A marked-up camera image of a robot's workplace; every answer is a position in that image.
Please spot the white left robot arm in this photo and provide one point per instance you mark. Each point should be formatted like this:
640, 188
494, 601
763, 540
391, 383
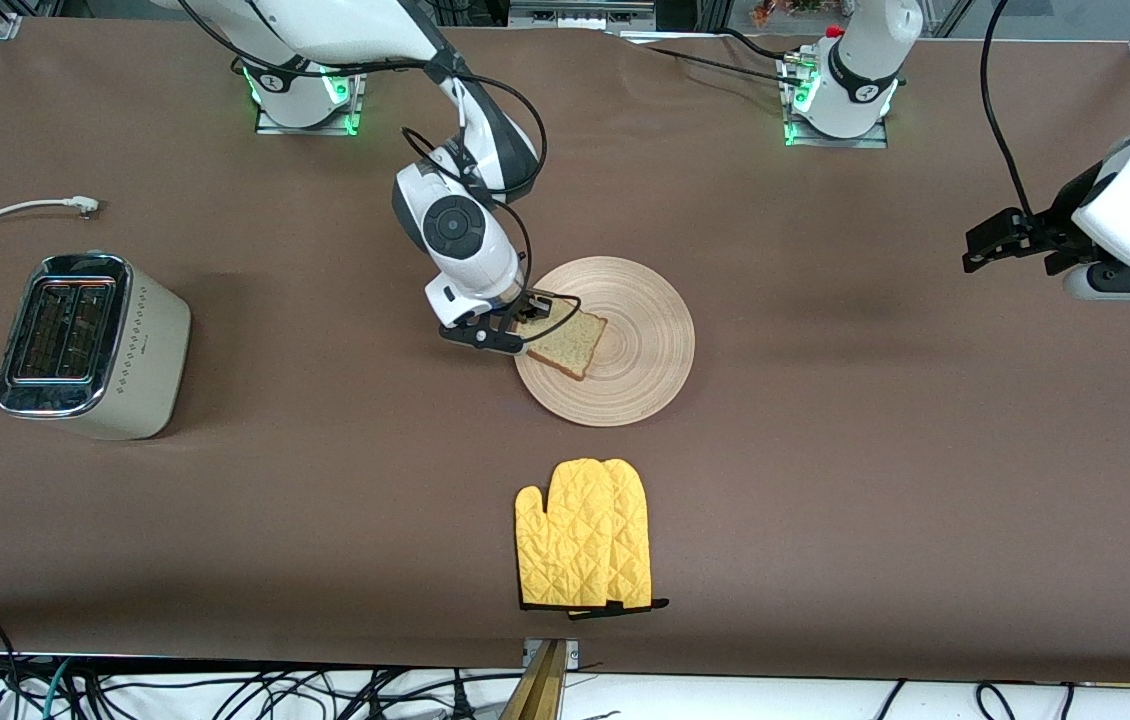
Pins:
863, 72

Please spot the yellow quilted oven mitt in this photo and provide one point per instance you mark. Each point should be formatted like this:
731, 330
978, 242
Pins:
565, 535
633, 540

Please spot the grey electronics box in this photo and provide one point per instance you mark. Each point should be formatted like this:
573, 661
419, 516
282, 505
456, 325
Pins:
580, 14

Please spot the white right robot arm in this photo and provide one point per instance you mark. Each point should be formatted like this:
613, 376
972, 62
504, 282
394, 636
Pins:
455, 225

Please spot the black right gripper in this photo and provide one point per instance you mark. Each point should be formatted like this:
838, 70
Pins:
529, 305

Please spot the bread slice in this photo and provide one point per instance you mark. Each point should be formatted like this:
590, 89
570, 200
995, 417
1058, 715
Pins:
570, 342

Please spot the round wooden plate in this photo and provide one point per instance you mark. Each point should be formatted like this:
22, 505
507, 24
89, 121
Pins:
640, 345

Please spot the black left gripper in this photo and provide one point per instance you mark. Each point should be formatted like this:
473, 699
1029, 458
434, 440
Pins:
1053, 222

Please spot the cream chrome two-slot toaster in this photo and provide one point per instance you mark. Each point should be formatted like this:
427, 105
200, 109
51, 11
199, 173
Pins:
140, 350

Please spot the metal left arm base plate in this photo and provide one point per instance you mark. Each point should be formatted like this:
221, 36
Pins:
840, 142

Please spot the aluminium frame profile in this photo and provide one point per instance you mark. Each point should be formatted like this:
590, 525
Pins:
543, 685

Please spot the orange patterned object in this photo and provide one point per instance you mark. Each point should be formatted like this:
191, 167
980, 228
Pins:
790, 10

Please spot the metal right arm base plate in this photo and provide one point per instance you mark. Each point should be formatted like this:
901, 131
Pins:
310, 128

